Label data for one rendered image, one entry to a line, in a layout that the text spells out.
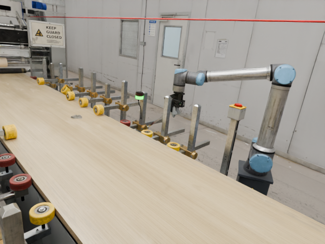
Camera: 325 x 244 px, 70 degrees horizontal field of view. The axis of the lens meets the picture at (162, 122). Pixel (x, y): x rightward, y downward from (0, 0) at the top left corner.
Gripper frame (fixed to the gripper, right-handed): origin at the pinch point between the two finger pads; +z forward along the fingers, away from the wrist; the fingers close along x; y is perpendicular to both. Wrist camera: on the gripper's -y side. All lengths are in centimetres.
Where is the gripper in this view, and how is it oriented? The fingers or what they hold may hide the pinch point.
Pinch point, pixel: (172, 115)
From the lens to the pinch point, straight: 183.3
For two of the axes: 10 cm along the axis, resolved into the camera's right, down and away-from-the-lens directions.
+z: -1.0, 9.4, 3.3
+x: 6.8, -1.7, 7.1
